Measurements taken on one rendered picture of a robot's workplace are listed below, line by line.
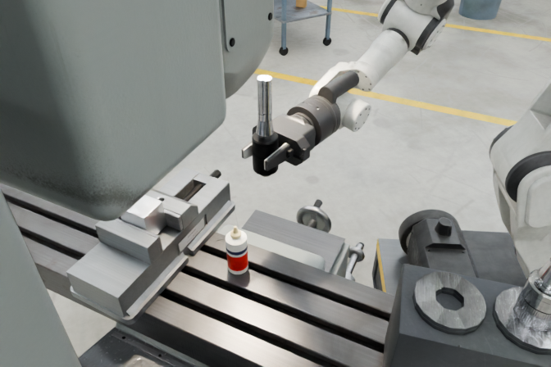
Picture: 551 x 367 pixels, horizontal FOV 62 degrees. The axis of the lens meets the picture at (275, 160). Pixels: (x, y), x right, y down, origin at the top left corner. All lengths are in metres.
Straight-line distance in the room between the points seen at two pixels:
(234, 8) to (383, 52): 0.57
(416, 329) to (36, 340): 0.46
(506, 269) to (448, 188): 1.24
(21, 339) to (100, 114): 0.14
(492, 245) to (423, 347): 0.96
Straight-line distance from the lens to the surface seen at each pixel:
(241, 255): 0.87
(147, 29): 0.35
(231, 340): 0.83
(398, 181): 2.66
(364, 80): 1.01
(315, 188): 2.53
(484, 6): 5.37
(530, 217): 1.12
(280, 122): 0.86
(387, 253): 1.67
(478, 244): 1.55
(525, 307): 0.65
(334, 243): 1.25
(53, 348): 0.30
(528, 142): 1.09
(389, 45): 1.03
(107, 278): 0.86
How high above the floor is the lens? 1.60
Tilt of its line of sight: 36 degrees down
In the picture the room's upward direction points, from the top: straight up
